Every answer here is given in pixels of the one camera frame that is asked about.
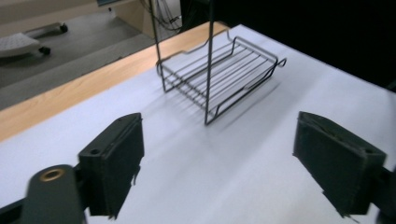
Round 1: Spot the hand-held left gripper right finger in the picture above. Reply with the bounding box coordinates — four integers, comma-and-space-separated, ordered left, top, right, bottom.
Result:
292, 110, 388, 218

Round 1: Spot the grey metal wire rack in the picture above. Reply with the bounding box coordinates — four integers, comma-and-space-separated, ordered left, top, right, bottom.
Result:
148, 0, 288, 126

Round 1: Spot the black curtain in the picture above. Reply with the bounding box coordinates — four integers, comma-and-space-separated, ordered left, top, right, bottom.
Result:
179, 0, 396, 91

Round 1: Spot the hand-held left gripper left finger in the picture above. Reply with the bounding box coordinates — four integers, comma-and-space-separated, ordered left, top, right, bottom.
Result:
78, 112, 146, 220

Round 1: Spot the bundle of dark cables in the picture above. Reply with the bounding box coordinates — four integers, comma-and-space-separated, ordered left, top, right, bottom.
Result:
139, 0, 183, 33

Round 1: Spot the white wheeled chair base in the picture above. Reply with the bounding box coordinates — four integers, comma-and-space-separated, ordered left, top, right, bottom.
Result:
0, 21, 69, 59

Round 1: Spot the light wooden cabinet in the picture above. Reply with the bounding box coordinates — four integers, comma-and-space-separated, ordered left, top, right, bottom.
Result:
96, 0, 157, 39

